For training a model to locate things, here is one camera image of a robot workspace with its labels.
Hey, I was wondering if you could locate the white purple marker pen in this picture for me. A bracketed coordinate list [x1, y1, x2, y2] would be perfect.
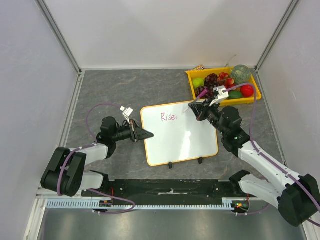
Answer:
[182, 89, 208, 114]

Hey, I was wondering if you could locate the yellow-framed whiteboard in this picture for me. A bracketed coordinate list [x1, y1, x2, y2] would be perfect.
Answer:
[140, 101, 219, 167]

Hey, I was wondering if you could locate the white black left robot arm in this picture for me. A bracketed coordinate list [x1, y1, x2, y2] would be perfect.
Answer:
[40, 116, 154, 197]

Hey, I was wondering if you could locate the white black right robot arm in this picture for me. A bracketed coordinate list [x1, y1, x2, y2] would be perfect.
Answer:
[188, 100, 320, 227]

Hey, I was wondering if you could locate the dark purple grape bunch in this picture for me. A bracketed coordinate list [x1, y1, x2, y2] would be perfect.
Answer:
[195, 85, 214, 99]

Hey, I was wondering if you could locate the green apple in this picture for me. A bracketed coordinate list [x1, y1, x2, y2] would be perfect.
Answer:
[192, 77, 205, 89]

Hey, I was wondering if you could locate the yellow plastic fruit tray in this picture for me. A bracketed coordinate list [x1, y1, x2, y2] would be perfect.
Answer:
[185, 67, 262, 107]

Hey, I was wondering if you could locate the green mango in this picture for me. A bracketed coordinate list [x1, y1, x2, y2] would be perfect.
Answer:
[228, 90, 244, 100]

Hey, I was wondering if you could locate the yellow snack packet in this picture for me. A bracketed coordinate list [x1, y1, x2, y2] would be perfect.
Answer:
[191, 65, 206, 72]

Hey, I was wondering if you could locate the red apple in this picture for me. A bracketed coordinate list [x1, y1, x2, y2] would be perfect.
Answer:
[240, 85, 255, 98]

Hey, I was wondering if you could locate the green netted melon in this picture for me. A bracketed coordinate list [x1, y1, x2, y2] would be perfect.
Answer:
[230, 64, 251, 85]

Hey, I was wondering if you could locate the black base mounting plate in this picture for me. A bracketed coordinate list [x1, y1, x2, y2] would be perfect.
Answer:
[98, 179, 247, 204]

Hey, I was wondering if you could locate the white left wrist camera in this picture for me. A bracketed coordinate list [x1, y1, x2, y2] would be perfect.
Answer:
[120, 106, 134, 123]

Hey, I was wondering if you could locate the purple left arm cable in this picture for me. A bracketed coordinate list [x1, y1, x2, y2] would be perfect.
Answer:
[56, 103, 137, 216]

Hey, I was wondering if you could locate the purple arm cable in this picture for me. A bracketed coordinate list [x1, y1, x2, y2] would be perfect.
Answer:
[56, 103, 137, 216]
[223, 83, 320, 227]

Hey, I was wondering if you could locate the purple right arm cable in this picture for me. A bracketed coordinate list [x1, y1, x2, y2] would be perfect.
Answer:
[223, 83, 320, 227]

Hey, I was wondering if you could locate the white slotted cable duct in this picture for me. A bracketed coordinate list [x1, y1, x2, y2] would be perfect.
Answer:
[46, 197, 246, 211]

